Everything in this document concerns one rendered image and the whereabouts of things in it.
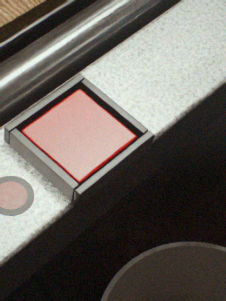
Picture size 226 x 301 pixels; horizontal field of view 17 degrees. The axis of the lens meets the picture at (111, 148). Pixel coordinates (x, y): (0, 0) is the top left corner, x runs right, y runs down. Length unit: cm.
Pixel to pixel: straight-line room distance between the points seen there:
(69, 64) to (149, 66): 6
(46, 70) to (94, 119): 7
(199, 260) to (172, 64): 62
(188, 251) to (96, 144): 65
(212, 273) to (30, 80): 70
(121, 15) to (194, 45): 7
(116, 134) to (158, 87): 7
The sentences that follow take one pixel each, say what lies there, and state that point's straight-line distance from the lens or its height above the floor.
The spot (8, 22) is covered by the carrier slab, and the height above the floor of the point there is 93.
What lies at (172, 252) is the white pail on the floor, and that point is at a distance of 117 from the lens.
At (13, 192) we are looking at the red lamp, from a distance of 53.
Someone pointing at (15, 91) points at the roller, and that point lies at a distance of 58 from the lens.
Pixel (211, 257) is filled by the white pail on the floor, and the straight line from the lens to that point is 119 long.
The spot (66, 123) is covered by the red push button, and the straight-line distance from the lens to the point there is 55.
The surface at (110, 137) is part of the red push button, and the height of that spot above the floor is 93.
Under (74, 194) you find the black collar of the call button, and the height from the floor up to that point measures 93.
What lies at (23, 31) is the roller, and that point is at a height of 91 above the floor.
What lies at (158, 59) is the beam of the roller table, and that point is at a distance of 62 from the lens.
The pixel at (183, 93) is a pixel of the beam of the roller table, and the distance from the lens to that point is 60.
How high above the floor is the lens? 137
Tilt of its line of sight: 54 degrees down
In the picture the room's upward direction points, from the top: 12 degrees clockwise
